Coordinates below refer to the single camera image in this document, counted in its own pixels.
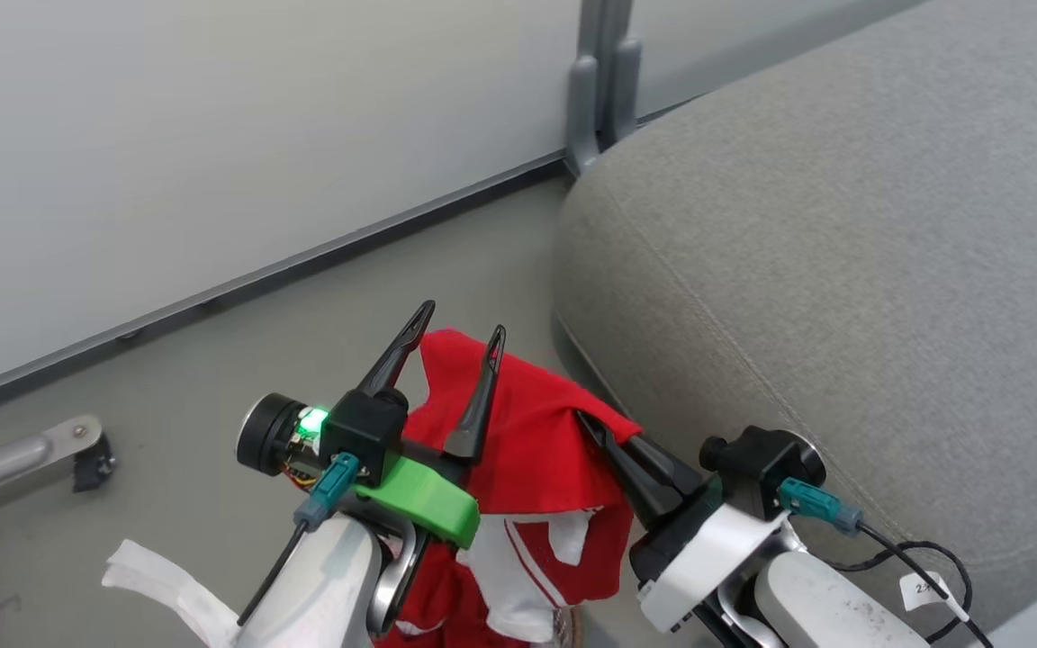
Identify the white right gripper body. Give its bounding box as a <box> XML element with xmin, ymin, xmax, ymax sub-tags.
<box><xmin>630</xmin><ymin>476</ymin><xmax>790</xmax><ymax>633</ymax></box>

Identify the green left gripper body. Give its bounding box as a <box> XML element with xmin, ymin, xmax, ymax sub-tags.
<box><xmin>350</xmin><ymin>439</ymin><xmax>482</xmax><ymax>551</ymax></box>

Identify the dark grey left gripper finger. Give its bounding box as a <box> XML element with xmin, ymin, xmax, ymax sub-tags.
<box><xmin>355</xmin><ymin>300</ymin><xmax>437</xmax><ymax>399</ymax></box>
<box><xmin>442</xmin><ymin>325</ymin><xmax>507</xmax><ymax>464</ymax></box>

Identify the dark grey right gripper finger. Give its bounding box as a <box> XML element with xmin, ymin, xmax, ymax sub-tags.
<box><xmin>577</xmin><ymin>411</ymin><xmax>671</xmax><ymax>531</ymax></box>
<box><xmin>630</xmin><ymin>434</ymin><xmax>709</xmax><ymax>506</ymax></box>

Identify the red garment with white trim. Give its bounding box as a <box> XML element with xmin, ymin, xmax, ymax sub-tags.
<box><xmin>374</xmin><ymin>328</ymin><xmax>644</xmax><ymax>648</ymax></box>

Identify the dark grey baseboard strip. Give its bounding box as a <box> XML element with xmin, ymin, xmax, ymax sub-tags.
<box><xmin>0</xmin><ymin>148</ymin><xmax>573</xmax><ymax>424</ymax></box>

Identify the black round left gripper motor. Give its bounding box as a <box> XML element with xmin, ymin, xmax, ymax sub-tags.
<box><xmin>235</xmin><ymin>392</ymin><xmax>330</xmax><ymax>491</ymax></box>

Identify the grey fabric sofa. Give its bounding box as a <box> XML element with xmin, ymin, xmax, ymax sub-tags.
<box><xmin>553</xmin><ymin>0</ymin><xmax>1037</xmax><ymax>648</ymax></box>

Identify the white cloth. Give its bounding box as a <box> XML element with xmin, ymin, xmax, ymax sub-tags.
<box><xmin>103</xmin><ymin>538</ymin><xmax>240</xmax><ymax>648</ymax></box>

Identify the black cable with teal plug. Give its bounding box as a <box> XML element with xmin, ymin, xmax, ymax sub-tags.
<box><xmin>778</xmin><ymin>477</ymin><xmax>996</xmax><ymax>648</ymax></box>
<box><xmin>237</xmin><ymin>453</ymin><xmax>362</xmax><ymax>628</ymax></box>

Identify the white cable label tag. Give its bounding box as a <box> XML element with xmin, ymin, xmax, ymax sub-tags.
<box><xmin>898</xmin><ymin>571</ymin><xmax>951</xmax><ymax>613</ymax></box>

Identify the grey partition post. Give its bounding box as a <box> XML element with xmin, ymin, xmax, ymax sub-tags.
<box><xmin>565</xmin><ymin>0</ymin><xmax>644</xmax><ymax>176</ymax></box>

